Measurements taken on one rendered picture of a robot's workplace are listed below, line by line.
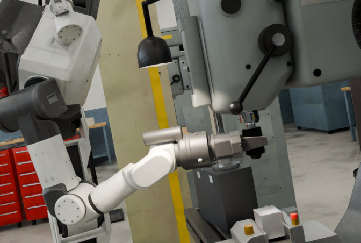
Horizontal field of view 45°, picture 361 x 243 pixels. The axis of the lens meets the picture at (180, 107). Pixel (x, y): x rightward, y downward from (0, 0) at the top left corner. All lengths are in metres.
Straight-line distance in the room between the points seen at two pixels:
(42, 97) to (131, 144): 1.67
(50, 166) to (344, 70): 0.74
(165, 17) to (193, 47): 9.27
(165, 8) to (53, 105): 9.24
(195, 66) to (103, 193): 0.39
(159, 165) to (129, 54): 1.77
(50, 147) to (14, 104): 0.14
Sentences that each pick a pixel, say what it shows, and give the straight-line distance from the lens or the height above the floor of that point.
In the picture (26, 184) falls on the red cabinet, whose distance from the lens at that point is 5.73.
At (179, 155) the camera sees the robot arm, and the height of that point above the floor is 1.23.
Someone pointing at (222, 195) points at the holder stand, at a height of 1.04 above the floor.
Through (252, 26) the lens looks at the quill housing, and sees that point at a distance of 0.98.
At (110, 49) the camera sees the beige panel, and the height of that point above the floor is 1.69.
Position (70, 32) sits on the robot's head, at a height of 1.58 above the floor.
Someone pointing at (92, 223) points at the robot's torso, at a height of 0.98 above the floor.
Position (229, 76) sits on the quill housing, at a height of 1.40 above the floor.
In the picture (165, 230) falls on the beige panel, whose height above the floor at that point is 0.50.
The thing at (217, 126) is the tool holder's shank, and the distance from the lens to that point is 1.39.
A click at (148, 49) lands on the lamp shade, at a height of 1.48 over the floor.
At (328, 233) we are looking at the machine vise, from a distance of 1.14.
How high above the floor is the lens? 1.40
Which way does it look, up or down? 3 degrees down
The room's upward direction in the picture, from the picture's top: 10 degrees counter-clockwise
